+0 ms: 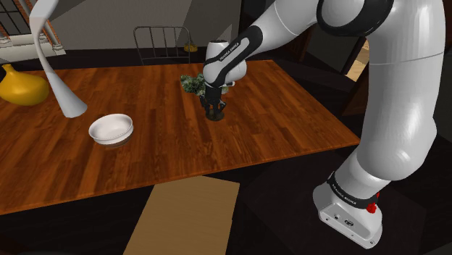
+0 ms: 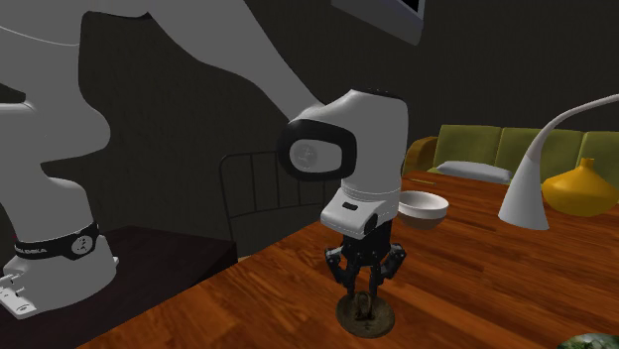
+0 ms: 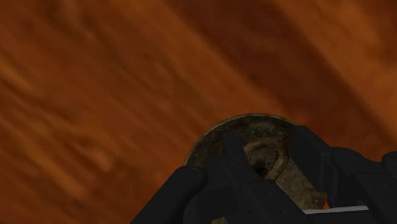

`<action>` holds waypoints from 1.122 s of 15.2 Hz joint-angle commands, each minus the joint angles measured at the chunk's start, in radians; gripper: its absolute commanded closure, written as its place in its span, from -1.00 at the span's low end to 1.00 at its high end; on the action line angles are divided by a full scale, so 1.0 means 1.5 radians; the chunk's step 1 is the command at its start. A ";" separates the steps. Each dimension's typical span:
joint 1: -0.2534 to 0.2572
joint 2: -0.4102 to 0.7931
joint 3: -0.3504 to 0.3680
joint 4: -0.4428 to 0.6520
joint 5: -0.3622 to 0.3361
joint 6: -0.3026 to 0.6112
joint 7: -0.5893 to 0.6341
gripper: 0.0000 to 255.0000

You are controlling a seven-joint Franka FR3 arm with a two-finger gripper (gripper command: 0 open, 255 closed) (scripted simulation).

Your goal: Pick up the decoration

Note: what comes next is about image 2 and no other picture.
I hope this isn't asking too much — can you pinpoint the black wire chair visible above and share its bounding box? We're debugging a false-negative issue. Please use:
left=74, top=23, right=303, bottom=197
left=217, top=150, right=340, bottom=257

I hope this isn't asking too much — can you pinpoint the white bowl with brown base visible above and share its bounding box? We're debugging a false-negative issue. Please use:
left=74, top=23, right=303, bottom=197
left=397, top=189, right=450, bottom=231

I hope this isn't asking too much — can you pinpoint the green mottled round object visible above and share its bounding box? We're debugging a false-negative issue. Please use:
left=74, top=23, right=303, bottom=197
left=556, top=332, right=619, bottom=349

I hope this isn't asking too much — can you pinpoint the round brown disc with knob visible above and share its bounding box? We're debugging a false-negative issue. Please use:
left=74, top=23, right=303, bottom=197
left=335, top=291, right=397, bottom=339

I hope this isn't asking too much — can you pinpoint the green sofa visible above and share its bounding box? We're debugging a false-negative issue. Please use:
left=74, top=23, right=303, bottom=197
left=401, top=124, right=619, bottom=187

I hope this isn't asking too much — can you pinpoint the yellow vase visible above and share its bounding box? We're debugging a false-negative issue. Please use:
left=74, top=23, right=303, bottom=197
left=541, top=157, right=619, bottom=218

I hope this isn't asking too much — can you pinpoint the white curved desk lamp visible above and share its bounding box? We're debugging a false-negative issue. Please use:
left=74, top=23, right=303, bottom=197
left=497, top=93, right=619, bottom=232

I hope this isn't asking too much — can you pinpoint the grey framed wall screen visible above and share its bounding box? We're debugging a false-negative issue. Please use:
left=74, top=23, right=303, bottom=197
left=330, top=0, right=427, bottom=47

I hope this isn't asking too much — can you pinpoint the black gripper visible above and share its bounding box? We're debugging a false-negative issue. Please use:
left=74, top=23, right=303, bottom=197
left=323, top=222, right=408, bottom=298

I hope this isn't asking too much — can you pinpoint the dark robot stand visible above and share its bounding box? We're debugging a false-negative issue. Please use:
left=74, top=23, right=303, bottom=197
left=0, top=224, right=239, bottom=349

